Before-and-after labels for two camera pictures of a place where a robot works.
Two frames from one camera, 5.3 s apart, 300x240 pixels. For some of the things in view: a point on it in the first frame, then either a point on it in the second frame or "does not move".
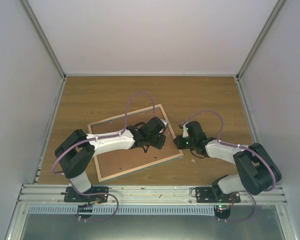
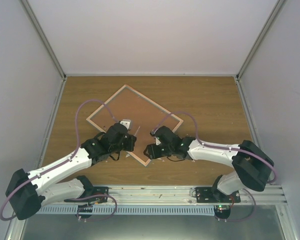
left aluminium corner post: x=40 y=28 does not move
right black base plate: x=207 y=195 does not move
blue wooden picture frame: x=120 y=162 → x=144 y=115
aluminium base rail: x=144 y=195 does not move
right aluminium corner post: x=265 y=30 does not move
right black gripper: x=179 y=145 → x=153 y=153
